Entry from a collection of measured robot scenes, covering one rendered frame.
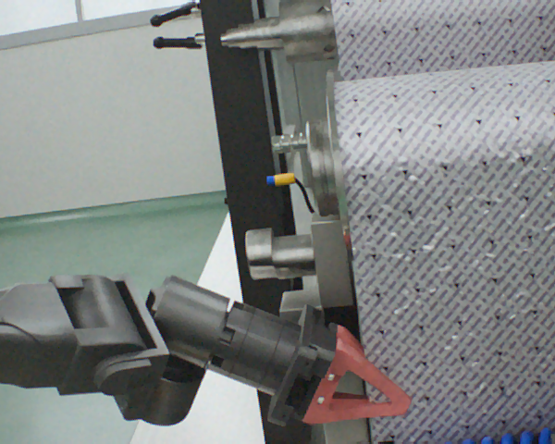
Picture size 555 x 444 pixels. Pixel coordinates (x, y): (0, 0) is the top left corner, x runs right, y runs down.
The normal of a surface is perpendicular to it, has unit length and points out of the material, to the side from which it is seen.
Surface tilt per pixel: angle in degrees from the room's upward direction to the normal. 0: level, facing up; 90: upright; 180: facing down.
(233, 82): 90
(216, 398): 0
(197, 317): 61
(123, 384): 126
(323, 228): 90
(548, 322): 90
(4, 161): 90
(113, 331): 39
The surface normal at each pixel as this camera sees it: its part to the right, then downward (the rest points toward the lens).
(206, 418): -0.14, -0.96
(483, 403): -0.07, 0.25
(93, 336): 0.40, -0.72
